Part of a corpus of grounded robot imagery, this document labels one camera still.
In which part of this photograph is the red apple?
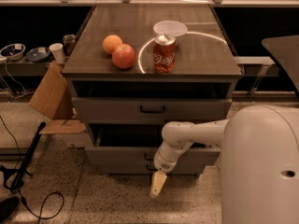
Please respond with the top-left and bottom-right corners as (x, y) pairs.
(112, 44), (135, 70)

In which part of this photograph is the grey drawer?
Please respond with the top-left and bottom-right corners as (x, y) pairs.
(84, 123), (221, 175)
(72, 97), (232, 124)

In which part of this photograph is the orange fruit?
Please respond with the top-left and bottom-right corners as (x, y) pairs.
(102, 35), (122, 54)

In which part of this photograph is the brown cardboard box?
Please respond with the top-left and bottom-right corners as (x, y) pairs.
(29, 62), (86, 134)

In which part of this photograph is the white and blue bowl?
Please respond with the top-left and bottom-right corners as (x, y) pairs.
(0, 43), (25, 61)

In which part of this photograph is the dark glass jar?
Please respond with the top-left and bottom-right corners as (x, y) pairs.
(63, 35), (76, 55)

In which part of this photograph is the black round floor base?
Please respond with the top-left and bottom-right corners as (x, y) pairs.
(0, 197), (20, 224)

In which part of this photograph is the white plastic bowl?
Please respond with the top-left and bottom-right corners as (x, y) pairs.
(153, 21), (188, 37)

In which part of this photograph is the grey shelf ledge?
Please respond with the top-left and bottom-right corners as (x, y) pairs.
(0, 58), (54, 77)

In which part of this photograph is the grey top drawer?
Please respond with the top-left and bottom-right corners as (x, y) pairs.
(72, 97), (232, 124)

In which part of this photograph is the grey drawer cabinet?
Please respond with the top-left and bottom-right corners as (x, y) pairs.
(61, 3), (243, 176)

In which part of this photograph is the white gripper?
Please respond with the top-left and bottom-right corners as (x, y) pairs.
(149, 149), (179, 198)

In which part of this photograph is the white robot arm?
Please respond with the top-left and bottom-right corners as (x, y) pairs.
(150, 105), (299, 224)

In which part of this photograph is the red cola can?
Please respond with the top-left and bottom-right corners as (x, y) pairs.
(153, 34), (176, 74)

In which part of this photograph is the white paper cup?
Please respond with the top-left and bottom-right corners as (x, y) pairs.
(50, 43), (65, 63)

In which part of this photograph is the black stand leg left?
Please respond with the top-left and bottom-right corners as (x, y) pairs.
(0, 122), (46, 192)

